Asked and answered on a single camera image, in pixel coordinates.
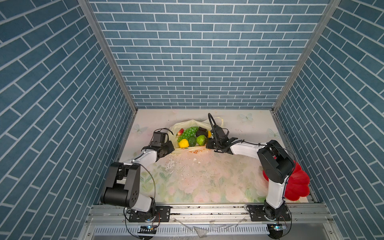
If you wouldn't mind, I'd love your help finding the yellowish printed plastic bag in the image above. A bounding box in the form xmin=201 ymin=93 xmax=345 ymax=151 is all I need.
xmin=170 ymin=120 xmax=212 ymax=155

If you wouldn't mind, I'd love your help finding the red flower shaped plate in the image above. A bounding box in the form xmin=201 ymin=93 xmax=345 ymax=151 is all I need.
xmin=262 ymin=160 xmax=311 ymax=202

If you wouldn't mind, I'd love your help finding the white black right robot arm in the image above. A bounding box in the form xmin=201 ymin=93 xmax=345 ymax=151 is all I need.
xmin=207 ymin=138 xmax=296 ymax=221

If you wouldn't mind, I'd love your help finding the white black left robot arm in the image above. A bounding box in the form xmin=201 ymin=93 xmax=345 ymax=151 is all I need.
xmin=100 ymin=141 xmax=175 ymax=216

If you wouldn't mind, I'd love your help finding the yellow fake lemon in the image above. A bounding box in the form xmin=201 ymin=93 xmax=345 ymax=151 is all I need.
xmin=178 ymin=139 xmax=190 ymax=149

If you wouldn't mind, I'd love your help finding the green fake lime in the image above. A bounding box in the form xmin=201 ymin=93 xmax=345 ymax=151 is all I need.
xmin=196 ymin=135 xmax=208 ymax=146

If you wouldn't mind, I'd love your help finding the red fake strawberry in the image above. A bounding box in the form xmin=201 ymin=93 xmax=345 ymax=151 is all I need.
xmin=177 ymin=129 xmax=184 ymax=136

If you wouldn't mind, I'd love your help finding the dark brown fake fruit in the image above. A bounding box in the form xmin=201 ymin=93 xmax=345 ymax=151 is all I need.
xmin=196 ymin=127 xmax=209 ymax=138

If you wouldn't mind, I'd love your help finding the dark green fake avocado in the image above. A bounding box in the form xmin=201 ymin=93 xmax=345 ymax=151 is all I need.
xmin=188 ymin=136 xmax=197 ymax=147

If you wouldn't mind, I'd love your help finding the green fake grapes bunch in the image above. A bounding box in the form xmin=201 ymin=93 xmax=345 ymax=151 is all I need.
xmin=178 ymin=127 xmax=199 ymax=142

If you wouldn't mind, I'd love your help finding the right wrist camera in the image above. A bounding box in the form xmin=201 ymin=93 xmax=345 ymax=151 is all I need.
xmin=212 ymin=125 xmax=227 ymax=141

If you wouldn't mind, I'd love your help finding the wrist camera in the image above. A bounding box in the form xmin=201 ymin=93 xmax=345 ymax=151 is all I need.
xmin=151 ymin=131 xmax=168 ymax=148
xmin=212 ymin=125 xmax=227 ymax=141

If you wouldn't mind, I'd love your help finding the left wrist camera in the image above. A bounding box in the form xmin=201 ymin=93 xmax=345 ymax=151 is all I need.
xmin=151 ymin=131 xmax=168 ymax=148

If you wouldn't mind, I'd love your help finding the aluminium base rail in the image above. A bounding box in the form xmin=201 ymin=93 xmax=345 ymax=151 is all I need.
xmin=80 ymin=203 xmax=340 ymax=240

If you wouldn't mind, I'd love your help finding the aluminium left corner post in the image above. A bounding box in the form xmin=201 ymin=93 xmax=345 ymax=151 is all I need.
xmin=78 ymin=0 xmax=138 ymax=115

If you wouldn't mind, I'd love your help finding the aluminium corner post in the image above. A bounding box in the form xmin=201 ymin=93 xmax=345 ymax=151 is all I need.
xmin=78 ymin=0 xmax=138 ymax=115
xmin=272 ymin=0 xmax=341 ymax=114

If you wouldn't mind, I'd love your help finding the aluminium right corner post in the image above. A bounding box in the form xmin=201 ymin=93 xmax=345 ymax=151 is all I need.
xmin=272 ymin=0 xmax=341 ymax=114

